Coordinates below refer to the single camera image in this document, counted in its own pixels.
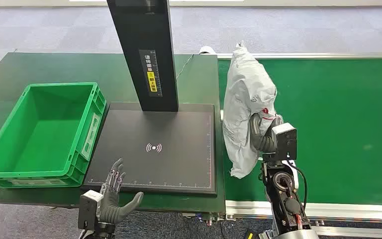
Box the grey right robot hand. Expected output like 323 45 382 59
249 113 284 153

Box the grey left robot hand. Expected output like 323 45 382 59
98 158 145 226

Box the white plastic mailer package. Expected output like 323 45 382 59
222 41 279 179

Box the green conveyor belt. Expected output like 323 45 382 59
217 52 382 238

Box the black inbound scanner machine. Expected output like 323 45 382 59
80 0 217 196

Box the metal connector block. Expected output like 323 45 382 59
182 213 237 227

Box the green plastic crate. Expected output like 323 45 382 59
0 82 107 189

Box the white roller end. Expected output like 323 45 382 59
198 45 217 55

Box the black yellow label sticker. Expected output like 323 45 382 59
139 49 163 98

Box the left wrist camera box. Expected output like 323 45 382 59
78 190 104 231

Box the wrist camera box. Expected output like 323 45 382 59
263 122 298 163
78 190 104 231

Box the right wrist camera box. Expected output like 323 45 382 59
263 122 298 163

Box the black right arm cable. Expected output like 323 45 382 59
286 161 308 212

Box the thin grey cable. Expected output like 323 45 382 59
176 53 195 81

